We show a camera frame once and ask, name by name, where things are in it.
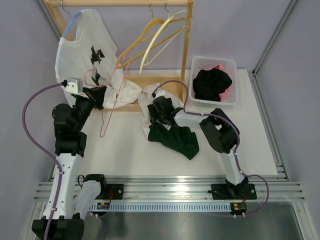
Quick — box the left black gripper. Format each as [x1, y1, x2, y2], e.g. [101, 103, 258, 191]
[73, 85, 107, 132]

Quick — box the pink hanger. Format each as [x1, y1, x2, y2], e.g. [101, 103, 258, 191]
[83, 50, 133, 138]

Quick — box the dark green t shirt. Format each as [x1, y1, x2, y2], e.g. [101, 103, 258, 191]
[137, 82, 201, 161]

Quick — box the white t shirt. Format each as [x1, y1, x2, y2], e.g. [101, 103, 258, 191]
[55, 9, 142, 109]

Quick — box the cream hanger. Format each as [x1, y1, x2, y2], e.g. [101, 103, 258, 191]
[139, 0, 188, 74]

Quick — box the black t shirt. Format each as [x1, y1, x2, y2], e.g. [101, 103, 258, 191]
[192, 68, 233, 102]

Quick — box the yellow hanger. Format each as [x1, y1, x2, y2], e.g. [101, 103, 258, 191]
[115, 10, 187, 73]

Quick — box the pink t shirt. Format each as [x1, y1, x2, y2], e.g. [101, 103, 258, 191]
[214, 64, 230, 101]

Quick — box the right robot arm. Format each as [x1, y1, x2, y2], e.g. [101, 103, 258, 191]
[147, 96, 257, 201]

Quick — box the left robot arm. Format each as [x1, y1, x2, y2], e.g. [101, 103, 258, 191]
[31, 86, 124, 240]

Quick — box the blue white hanger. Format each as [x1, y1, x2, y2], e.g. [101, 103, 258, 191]
[60, 0, 82, 38]

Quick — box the wooden clothes rack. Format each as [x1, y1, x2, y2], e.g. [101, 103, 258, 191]
[43, 0, 195, 113]

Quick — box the white plastic basket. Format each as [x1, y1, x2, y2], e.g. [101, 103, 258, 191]
[188, 56, 239, 107]

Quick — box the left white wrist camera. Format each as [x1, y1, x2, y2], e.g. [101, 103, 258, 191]
[61, 77, 86, 98]

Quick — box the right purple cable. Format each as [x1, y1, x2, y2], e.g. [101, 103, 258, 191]
[151, 80, 270, 218]

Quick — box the left aluminium frame post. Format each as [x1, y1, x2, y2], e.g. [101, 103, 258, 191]
[36, 0, 81, 78]

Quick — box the aluminium frame post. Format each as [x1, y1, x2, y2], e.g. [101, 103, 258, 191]
[36, 0, 81, 78]
[252, 0, 299, 77]

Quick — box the white slotted cable duct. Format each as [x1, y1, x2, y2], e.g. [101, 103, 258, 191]
[89, 202, 231, 213]

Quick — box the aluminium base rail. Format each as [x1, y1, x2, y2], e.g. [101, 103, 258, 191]
[33, 174, 306, 203]

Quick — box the right aluminium frame post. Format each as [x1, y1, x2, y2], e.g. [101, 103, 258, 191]
[252, 0, 299, 77]

